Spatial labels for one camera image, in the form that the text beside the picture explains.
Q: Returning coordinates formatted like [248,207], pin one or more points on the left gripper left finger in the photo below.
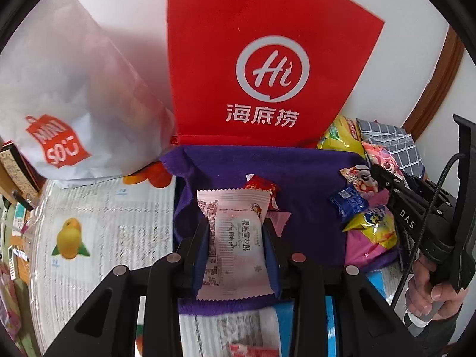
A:
[105,324]

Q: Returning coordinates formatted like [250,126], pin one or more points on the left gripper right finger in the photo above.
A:
[336,312]

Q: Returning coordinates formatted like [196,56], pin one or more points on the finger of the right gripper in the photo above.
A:
[399,190]

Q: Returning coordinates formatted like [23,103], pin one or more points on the panda snack packet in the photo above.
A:
[360,178]

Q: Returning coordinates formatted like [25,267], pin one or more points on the pink yellow sweet potato sticks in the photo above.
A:
[370,233]

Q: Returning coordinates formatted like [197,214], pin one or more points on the red toy story snack stick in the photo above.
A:
[380,156]

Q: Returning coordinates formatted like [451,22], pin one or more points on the blue small snack packet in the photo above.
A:
[348,202]

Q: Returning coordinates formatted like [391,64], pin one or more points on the strawberry white snack packet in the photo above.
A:
[241,350]

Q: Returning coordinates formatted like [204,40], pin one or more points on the pink white pastry packet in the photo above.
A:
[236,262]

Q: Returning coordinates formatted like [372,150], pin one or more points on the red small snack packet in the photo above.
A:
[255,182]

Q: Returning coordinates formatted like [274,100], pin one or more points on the small pink candy packet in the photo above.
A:
[279,220]

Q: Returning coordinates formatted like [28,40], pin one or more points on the person right hand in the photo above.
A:
[422,295]

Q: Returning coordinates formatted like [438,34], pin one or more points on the grey checked star cloth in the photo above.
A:
[397,142]

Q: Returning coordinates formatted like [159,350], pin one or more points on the yellow chips bag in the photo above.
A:
[342,136]

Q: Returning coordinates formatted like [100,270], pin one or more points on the blue tissue pack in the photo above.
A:
[307,318]

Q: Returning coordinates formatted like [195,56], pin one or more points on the purple towel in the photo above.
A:
[306,178]

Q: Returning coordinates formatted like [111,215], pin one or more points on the fruit print tablecloth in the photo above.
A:
[82,233]

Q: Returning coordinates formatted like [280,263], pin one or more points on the patterned box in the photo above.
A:
[23,175]

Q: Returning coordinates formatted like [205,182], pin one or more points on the red paper shopping bag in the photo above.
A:
[264,72]

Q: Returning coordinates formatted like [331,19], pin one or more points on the white plastic Miniso bag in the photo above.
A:
[72,104]

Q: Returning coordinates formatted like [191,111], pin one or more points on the brown wooden door frame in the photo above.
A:
[438,87]

